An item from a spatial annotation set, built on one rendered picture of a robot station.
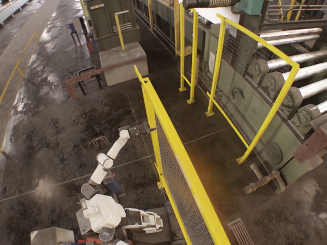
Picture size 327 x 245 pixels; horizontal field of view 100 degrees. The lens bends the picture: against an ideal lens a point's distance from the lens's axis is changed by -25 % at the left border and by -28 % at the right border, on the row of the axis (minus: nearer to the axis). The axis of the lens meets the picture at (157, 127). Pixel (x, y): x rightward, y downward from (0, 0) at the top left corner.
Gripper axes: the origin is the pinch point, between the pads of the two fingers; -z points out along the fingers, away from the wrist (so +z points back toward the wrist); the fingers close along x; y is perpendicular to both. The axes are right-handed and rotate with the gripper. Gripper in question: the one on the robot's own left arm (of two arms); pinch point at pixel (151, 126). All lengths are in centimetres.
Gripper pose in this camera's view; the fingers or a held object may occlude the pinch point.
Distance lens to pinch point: 147.1
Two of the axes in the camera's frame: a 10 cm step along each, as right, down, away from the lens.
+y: 0.8, 6.0, 8.0
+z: -9.4, 3.1, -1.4
